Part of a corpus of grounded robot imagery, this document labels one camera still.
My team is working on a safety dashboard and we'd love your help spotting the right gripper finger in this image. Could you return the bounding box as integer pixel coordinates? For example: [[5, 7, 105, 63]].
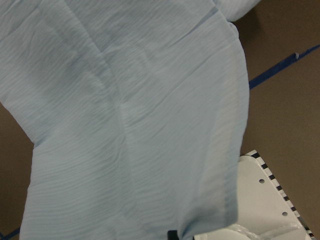
[[167, 230, 178, 240]]

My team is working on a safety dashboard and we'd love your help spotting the light blue button-up shirt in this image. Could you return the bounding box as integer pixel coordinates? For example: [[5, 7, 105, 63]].
[[0, 0, 249, 240]]

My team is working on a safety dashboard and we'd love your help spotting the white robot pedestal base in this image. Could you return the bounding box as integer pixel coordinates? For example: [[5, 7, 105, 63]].
[[194, 150, 315, 240]]

